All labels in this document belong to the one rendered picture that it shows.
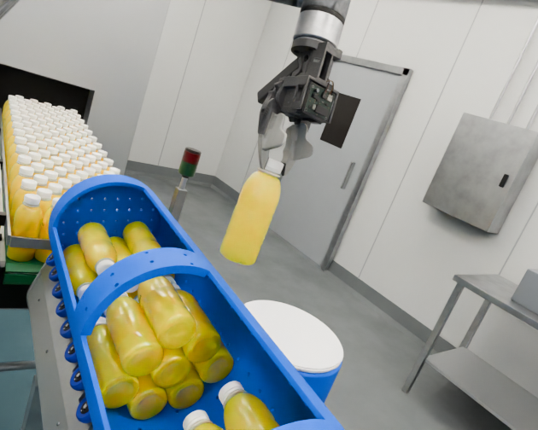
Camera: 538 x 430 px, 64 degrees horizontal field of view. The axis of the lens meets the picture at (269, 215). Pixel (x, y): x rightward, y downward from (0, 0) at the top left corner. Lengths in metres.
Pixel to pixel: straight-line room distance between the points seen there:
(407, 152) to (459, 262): 1.14
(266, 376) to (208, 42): 5.49
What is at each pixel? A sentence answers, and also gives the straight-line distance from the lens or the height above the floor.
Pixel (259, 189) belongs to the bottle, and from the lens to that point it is 0.70.
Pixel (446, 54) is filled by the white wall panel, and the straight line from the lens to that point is 4.44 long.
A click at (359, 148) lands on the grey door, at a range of 4.60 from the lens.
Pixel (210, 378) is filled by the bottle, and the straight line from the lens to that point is 0.84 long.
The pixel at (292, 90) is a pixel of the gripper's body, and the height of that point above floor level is 1.56.
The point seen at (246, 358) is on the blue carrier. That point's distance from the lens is 0.82.
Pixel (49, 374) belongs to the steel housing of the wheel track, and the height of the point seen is 0.88.
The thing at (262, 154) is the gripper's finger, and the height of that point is 1.45.
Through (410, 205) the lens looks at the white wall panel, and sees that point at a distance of 4.22.
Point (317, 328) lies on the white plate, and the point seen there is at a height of 1.04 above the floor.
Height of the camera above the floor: 1.54
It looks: 15 degrees down
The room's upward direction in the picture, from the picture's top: 20 degrees clockwise
